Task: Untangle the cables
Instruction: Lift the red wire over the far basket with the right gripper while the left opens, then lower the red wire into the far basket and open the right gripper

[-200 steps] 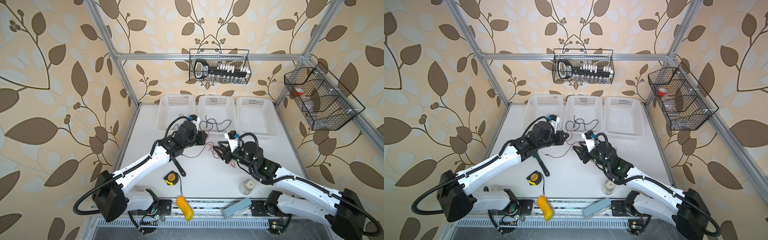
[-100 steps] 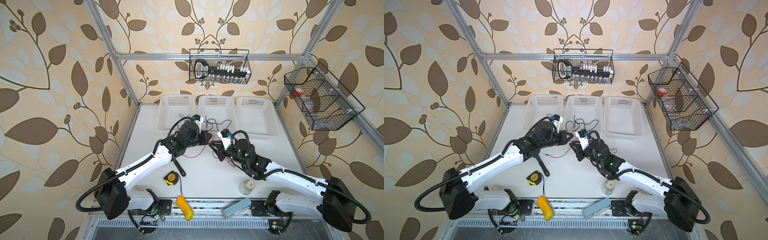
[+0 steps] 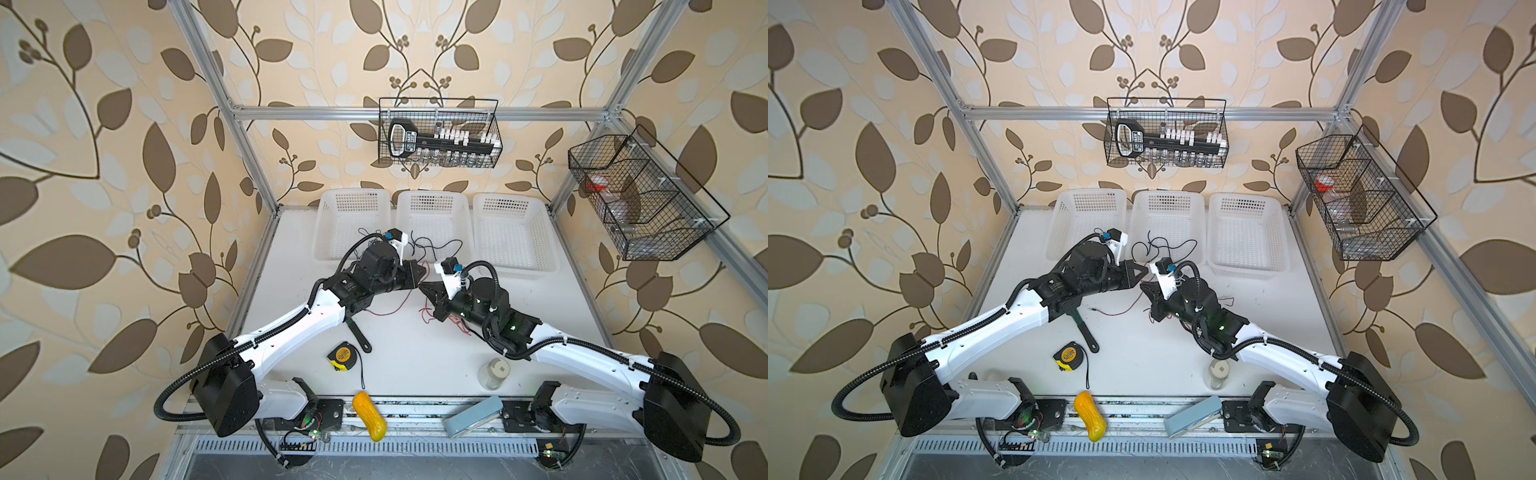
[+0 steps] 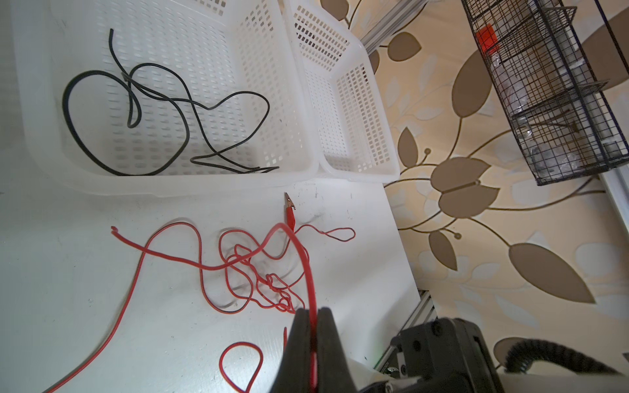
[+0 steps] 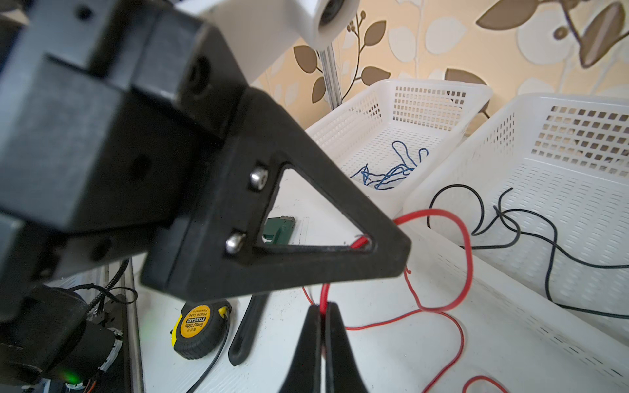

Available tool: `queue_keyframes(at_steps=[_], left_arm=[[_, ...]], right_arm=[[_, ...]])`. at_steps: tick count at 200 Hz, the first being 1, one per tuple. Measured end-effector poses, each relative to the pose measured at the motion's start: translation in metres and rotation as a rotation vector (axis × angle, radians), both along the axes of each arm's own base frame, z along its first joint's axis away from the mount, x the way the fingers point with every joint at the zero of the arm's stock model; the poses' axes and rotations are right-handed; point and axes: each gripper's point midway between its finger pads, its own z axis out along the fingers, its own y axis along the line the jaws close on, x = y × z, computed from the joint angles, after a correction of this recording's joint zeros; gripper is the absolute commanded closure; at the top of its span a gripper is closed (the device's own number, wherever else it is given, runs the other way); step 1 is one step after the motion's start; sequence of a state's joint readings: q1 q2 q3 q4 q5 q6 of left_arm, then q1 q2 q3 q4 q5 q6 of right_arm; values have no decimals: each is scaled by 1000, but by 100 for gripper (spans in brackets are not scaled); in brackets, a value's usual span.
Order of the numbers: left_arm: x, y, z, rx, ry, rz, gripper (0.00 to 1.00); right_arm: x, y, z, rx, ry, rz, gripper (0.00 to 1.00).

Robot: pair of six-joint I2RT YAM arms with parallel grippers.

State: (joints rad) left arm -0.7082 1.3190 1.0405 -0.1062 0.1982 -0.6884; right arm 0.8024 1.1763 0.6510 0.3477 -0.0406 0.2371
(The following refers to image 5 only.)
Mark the left white plastic basket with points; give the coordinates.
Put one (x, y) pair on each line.
(390, 137)

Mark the white plastic basket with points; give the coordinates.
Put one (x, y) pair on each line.
(547, 178)
(390, 137)

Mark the green black pipe wrench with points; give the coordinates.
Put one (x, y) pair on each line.
(260, 294)

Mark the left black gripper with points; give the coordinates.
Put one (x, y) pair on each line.
(105, 106)

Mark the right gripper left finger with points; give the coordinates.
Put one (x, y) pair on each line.
(304, 373)

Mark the middle white plastic basket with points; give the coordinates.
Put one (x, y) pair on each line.
(547, 178)

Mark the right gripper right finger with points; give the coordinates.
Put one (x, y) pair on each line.
(341, 371)

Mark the yellow black tape measure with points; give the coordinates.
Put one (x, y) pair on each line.
(202, 328)

